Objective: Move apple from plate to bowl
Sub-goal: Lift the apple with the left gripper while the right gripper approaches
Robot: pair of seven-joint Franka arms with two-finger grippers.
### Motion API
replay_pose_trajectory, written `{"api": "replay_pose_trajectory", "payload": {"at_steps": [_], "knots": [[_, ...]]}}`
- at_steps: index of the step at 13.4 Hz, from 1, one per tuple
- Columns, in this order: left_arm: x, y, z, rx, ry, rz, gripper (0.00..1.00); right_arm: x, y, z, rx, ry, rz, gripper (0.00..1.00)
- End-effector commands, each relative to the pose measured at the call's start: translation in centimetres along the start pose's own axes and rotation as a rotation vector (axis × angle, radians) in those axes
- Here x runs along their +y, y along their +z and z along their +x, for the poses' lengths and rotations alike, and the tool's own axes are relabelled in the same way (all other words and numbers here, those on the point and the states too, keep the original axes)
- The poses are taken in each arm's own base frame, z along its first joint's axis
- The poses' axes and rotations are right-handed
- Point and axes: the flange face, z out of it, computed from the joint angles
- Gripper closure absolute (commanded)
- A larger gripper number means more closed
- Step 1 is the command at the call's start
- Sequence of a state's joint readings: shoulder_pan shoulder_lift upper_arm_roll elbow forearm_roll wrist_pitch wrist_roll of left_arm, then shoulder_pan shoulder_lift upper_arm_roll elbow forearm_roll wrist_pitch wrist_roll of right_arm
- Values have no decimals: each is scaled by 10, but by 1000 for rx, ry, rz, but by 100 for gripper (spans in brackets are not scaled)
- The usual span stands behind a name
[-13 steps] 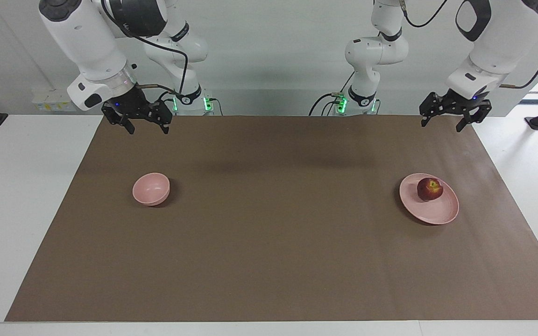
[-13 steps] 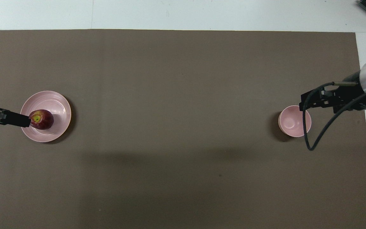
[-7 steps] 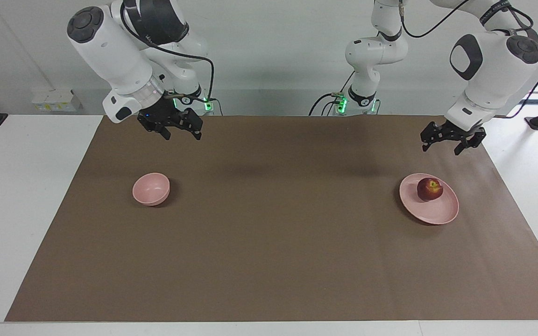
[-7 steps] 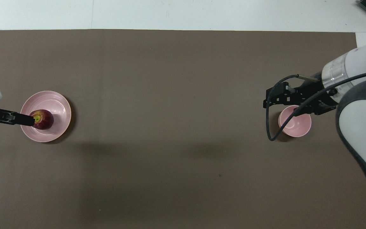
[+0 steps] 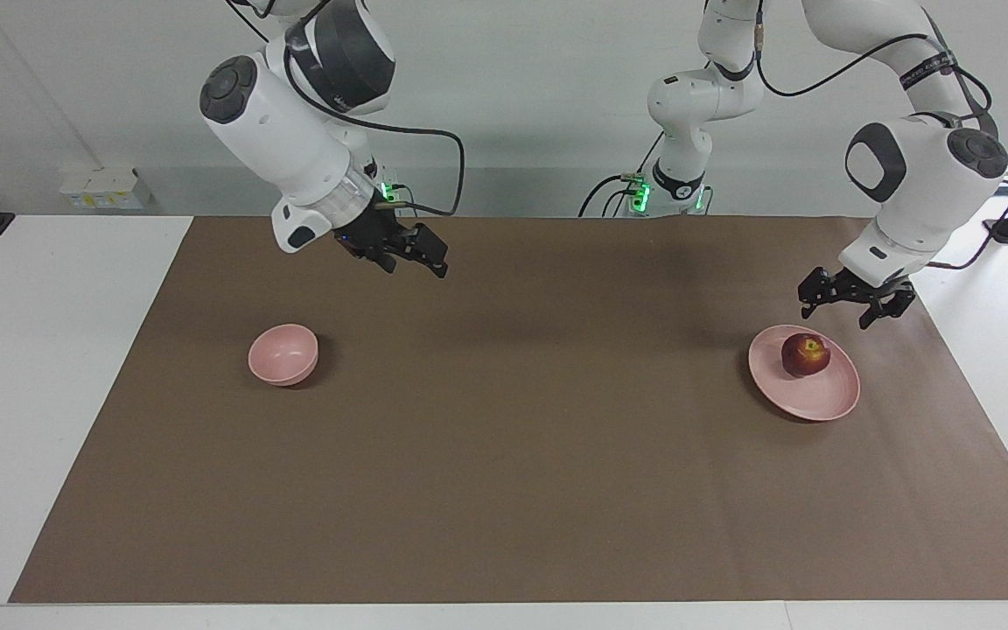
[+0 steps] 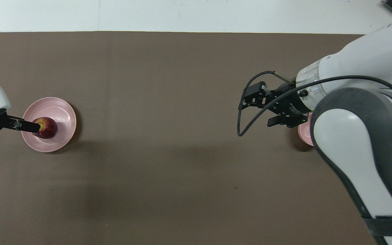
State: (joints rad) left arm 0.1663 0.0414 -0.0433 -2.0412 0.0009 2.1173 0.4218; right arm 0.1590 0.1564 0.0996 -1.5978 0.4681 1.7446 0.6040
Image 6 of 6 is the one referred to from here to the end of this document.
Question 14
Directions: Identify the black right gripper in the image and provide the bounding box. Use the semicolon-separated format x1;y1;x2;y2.
239;80;314;128

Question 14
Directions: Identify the red apple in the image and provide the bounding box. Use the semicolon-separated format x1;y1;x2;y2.
33;117;59;139

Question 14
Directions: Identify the pink plate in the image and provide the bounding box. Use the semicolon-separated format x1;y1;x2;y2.
297;122;315;147
21;97;77;152

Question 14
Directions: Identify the right pink plate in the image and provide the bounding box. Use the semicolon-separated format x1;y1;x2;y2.
297;122;315;147

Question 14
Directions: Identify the brown table mat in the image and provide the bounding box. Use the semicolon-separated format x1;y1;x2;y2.
0;31;380;245

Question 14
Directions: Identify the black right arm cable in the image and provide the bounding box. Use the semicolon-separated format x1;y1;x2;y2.
237;70;392;137

